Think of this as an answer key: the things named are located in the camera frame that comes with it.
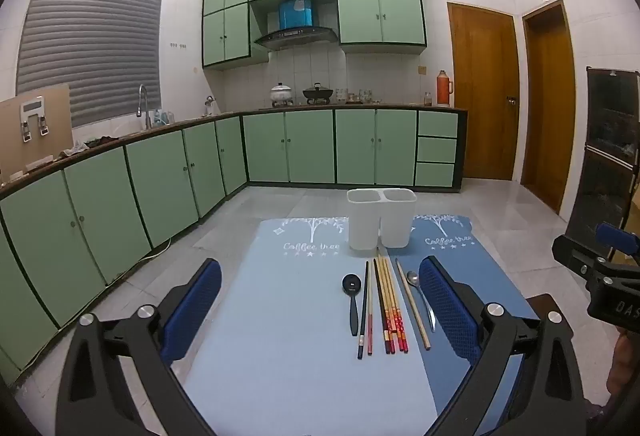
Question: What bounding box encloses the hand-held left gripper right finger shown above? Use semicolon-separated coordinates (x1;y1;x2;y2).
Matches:
417;255;591;436

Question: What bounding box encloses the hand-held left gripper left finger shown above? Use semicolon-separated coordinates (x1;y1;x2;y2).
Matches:
55;257;223;436

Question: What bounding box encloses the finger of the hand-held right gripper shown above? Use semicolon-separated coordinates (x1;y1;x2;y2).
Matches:
552;236;608;274
596;222;640;251

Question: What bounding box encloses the plain bamboo chopstick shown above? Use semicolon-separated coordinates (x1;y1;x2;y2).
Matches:
395;258;431;350

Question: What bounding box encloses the metal spoon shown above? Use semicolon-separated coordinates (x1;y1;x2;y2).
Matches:
406;270;437;333

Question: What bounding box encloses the red-ended bamboo chopstick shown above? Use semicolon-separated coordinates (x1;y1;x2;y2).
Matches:
367;262;374;356
380;255;403;353
383;256;409;353
376;255;398;354

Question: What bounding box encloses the black chopstick gold band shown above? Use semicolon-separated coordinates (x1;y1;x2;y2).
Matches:
357;260;370;360

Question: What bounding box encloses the black plastic spoon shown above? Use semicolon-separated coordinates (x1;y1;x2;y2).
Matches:
342;274;362;337

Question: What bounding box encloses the white two-compartment utensil holder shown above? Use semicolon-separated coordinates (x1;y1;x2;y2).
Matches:
346;188;418;251

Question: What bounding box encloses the person's right hand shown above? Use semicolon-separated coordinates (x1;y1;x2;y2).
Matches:
607;331;640;404

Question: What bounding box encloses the dark blue table mat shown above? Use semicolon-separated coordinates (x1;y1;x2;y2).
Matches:
380;213;541;436

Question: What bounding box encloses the light blue table mat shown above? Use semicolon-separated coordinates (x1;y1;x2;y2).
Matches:
172;216;441;436

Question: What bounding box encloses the black glass-front cabinet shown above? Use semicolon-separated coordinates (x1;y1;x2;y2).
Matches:
565;66;640;247

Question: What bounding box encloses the wooden door in recess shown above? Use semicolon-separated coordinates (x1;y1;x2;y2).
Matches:
520;0;577;215

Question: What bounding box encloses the orange thermos flask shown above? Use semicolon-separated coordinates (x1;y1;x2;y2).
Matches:
436;70;455;108

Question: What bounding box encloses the tall metal sink faucet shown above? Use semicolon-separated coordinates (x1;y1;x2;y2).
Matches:
137;84;153;131

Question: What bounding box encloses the brown cardboard board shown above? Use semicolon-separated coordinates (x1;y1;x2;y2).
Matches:
0;83;74;177

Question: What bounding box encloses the white cooking pot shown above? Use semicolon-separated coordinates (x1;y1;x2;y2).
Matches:
270;83;293;108

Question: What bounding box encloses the black wok with lid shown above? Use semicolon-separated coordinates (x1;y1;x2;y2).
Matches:
302;83;335;105

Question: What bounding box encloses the grey window blind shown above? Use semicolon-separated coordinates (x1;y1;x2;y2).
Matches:
16;0;165;128

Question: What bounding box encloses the black range hood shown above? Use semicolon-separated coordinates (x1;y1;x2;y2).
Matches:
253;26;339;51

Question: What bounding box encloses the blue wrapped hood chimney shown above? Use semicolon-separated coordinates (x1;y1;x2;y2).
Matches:
278;0;317;29

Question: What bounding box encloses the white floor cable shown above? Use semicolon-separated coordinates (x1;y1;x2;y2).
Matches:
115;236;173;277

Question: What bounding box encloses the white bracket with latches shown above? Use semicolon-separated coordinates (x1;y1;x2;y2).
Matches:
19;97;50;143

